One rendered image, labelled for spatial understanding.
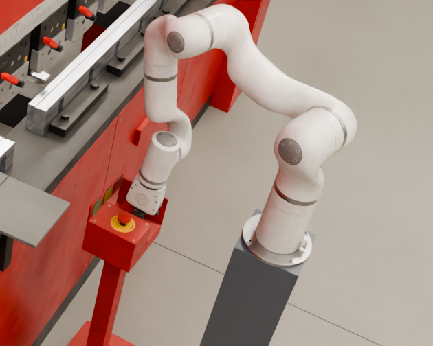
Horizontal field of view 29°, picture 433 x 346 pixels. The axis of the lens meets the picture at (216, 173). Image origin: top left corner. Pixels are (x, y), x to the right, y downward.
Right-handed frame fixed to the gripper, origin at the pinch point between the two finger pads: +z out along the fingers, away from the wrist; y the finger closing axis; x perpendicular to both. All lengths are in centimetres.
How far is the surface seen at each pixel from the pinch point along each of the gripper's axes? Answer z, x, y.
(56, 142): -10.8, -1.2, -31.0
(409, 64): 70, 300, 51
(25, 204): -25, -41, -18
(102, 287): 27.5, -8.0, -1.0
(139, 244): -1.7, -11.8, 6.1
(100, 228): -3.0, -15.1, -5.6
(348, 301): 68, 86, 76
